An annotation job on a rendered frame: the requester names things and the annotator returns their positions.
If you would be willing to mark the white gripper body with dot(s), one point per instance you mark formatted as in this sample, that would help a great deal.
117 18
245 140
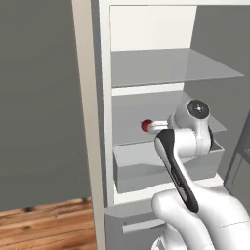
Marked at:
158 126

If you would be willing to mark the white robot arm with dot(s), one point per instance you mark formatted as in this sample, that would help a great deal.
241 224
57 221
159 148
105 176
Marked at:
195 136

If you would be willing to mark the red onion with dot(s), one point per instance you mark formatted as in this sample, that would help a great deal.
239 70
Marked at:
145 124

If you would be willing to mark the grey glass fridge shelf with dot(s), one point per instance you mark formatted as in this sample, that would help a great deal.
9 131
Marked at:
136 110
169 66

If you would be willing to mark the grey fridge crisper bin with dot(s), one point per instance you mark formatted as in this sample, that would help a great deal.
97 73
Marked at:
136 169

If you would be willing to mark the white fridge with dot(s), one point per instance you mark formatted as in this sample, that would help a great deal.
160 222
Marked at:
105 97

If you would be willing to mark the grey fridge door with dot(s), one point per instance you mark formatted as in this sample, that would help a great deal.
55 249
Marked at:
240 162

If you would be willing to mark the beige cabinet side panel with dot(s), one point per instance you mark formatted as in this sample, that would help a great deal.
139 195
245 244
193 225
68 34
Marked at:
88 97

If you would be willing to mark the grey freezer drawer front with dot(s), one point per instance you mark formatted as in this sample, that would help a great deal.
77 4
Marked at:
114 234

